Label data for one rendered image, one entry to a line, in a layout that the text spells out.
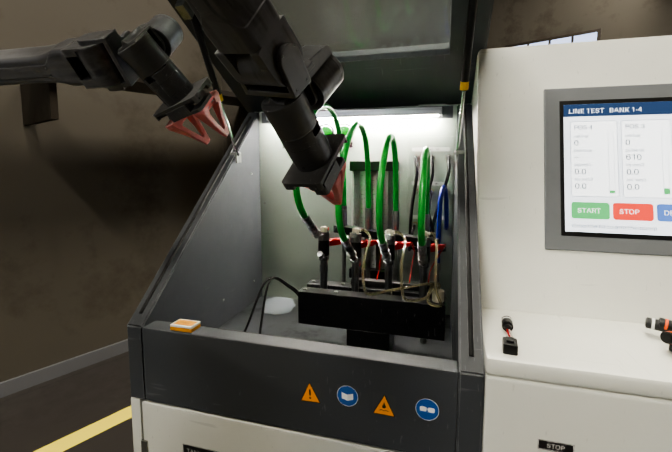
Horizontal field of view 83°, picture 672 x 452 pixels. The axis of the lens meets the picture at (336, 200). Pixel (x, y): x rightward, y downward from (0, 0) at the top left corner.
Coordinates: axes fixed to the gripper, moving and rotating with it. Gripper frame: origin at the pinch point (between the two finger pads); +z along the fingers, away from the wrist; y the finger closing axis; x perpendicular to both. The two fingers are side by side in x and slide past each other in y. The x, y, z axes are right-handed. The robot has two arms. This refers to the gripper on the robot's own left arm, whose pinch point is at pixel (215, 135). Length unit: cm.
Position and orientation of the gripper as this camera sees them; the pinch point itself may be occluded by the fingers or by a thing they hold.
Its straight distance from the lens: 75.7
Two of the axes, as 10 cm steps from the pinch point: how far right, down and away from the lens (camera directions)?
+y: -8.7, 2.1, 4.6
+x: -1.7, 7.4, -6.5
